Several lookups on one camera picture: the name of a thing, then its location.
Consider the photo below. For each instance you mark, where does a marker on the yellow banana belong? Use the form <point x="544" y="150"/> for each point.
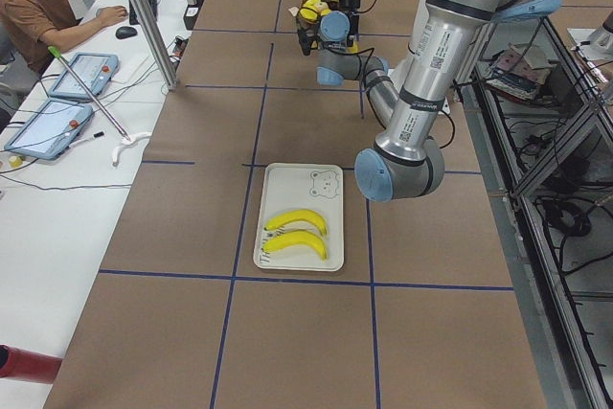
<point x="353" y="49"/>
<point x="306" y="215"/>
<point x="298" y="237"/>

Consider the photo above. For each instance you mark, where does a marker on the woven brown basket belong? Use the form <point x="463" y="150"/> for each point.
<point x="324" y="7"/>

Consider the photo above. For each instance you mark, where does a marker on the yellow starfruit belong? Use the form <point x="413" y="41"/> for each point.
<point x="309" y="13"/>

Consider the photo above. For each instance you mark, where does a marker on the white rectangular tray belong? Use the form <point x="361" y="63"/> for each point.
<point x="288" y="187"/>

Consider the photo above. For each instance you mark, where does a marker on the black computer mouse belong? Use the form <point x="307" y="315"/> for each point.
<point x="125" y="32"/>

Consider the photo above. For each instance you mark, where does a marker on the white curved plastic part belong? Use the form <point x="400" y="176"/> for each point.
<point x="127" y="142"/>

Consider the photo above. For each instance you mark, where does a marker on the far blue teach pendant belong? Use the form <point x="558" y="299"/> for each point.
<point x="95" y="70"/>

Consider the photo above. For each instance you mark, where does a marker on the blue teach pendant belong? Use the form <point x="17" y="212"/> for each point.
<point x="53" y="127"/>
<point x="95" y="70"/>

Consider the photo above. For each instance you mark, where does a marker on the metal rod green tip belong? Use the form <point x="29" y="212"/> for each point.
<point x="57" y="54"/>

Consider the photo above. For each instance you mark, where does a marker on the person in brown shirt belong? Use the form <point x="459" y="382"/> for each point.
<point x="35" y="25"/>

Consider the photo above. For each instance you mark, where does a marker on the near blue teach pendant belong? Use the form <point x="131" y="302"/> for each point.
<point x="53" y="127"/>

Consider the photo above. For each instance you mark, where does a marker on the red fire extinguisher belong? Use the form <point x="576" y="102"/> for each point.
<point x="23" y="365"/>

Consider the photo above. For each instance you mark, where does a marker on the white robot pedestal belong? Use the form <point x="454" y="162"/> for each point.
<point x="399" y="74"/>

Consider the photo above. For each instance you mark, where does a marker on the aluminium frame post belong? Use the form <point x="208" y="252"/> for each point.
<point x="155" y="42"/>

